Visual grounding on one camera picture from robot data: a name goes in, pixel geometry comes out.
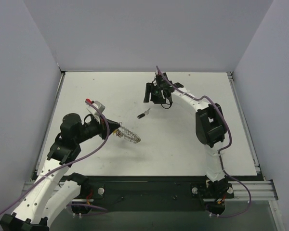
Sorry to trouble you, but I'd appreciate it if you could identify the silver key with black fob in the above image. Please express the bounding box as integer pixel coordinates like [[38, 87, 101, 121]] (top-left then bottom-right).
[[137, 108, 151, 119]]

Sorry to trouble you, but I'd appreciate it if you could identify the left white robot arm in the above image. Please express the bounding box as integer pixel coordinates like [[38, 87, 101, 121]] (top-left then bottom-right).
[[0, 113, 120, 231]]

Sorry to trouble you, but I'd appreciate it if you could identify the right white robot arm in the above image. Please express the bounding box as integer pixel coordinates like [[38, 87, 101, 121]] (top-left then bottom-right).
[[144, 73, 228, 194]]

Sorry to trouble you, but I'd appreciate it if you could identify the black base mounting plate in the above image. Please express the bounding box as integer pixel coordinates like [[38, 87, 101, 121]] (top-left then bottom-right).
[[72, 176, 234, 212]]

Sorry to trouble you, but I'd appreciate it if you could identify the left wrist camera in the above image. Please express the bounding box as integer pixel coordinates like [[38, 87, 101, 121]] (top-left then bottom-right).
[[85, 99, 105, 114]]

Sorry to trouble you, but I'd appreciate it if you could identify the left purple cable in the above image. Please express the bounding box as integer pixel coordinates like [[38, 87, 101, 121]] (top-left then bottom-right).
[[0, 100, 110, 216]]

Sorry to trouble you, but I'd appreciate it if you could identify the purple cable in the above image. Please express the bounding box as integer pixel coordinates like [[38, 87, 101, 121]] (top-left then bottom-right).
[[0, 100, 110, 216], [155, 65, 252, 218]]

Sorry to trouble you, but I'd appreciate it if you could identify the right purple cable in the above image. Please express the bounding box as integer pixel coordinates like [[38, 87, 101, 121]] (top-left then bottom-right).
[[155, 65, 252, 218]]

